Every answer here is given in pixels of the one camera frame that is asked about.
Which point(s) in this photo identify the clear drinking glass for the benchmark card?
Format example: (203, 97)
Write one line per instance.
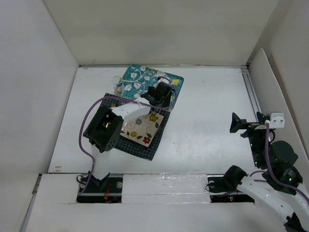
(118, 85)

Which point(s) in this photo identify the aluminium frame rail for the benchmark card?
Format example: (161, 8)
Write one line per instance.
(250, 90)

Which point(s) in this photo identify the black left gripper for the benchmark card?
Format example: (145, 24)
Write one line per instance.
(151, 97)

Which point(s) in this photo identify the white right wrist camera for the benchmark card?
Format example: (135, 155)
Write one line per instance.
(277, 120)

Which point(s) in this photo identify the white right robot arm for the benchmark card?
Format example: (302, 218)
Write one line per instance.
(276, 161)

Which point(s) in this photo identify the square floral plate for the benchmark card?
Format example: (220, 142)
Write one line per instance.
(143, 129)

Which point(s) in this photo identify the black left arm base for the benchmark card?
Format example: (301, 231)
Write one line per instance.
(107, 190)

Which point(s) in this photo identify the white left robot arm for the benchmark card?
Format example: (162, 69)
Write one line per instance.
(105, 127)

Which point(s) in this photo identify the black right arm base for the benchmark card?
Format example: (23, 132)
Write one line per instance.
(220, 193)

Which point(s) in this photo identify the teal floral tray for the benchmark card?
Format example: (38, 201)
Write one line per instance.
(138, 78)

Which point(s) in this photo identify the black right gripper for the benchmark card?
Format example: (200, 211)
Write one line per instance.
(252, 123)

